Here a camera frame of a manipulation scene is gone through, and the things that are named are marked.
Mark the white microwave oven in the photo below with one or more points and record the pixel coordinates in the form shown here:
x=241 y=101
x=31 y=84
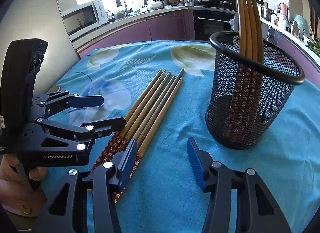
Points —
x=81 y=19

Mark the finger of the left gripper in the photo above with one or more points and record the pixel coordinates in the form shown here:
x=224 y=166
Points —
x=53 y=144
x=46 y=105

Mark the green leafy vegetables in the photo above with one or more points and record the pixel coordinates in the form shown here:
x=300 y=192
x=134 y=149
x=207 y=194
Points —
x=314 y=45

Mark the kitchen faucet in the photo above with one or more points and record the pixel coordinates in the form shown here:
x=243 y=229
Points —
x=126 y=9

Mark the pink left sleeve forearm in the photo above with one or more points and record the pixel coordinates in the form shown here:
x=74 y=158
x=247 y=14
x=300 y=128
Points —
x=16 y=200

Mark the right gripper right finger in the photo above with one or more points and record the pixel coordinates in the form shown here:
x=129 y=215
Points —
x=257 y=209

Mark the steel cooking pot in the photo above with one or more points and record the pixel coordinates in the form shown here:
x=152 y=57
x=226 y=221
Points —
x=266 y=13

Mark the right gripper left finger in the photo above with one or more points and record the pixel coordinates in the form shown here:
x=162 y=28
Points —
x=66 y=209

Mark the pink thermos kettle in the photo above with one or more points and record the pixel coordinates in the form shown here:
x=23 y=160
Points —
x=283 y=11

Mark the person's left hand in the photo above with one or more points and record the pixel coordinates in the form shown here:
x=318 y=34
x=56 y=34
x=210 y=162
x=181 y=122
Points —
x=9 y=171

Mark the blue floral tablecloth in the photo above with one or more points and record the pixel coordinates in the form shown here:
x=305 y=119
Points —
x=162 y=195

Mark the purple kitchen cabinets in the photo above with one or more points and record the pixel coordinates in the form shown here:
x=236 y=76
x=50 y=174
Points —
x=178 y=25

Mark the black mesh utensil holder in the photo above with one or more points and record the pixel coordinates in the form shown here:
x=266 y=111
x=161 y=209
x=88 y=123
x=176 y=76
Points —
x=280 y=74

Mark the black built-in oven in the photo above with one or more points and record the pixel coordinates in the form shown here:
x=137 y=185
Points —
x=207 y=22

